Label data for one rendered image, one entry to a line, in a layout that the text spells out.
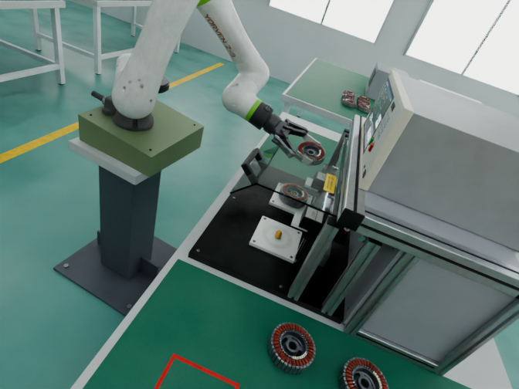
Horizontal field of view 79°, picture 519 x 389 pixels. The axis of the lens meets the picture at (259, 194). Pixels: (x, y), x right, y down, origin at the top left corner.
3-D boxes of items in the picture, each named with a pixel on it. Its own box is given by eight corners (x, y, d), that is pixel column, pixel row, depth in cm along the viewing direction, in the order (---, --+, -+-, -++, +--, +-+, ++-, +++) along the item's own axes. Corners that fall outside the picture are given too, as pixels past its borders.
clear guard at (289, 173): (228, 193, 78) (234, 174, 74) (256, 154, 97) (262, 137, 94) (354, 245, 75) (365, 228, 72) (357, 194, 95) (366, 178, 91)
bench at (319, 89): (256, 174, 280) (282, 93, 237) (295, 113, 431) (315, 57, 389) (373, 222, 271) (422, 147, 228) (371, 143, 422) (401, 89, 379)
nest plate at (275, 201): (268, 204, 119) (269, 201, 118) (277, 184, 131) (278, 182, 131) (305, 219, 118) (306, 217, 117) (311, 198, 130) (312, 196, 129)
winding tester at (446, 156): (358, 187, 75) (404, 107, 63) (361, 127, 111) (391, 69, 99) (520, 253, 72) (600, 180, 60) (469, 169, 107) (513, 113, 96)
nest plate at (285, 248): (248, 245, 99) (249, 241, 99) (261, 218, 112) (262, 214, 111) (293, 263, 98) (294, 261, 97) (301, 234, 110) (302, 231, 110)
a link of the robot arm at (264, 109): (254, 115, 126) (244, 127, 120) (267, 93, 117) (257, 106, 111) (266, 124, 126) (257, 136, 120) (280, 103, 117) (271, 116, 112)
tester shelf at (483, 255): (336, 224, 69) (344, 208, 66) (350, 124, 125) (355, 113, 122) (536, 306, 65) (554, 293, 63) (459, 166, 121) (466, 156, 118)
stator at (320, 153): (291, 160, 120) (293, 153, 118) (300, 143, 128) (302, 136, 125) (319, 170, 118) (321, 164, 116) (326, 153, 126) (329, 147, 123)
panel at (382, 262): (342, 323, 86) (401, 248, 69) (352, 198, 140) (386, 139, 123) (347, 324, 86) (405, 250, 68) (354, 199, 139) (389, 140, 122)
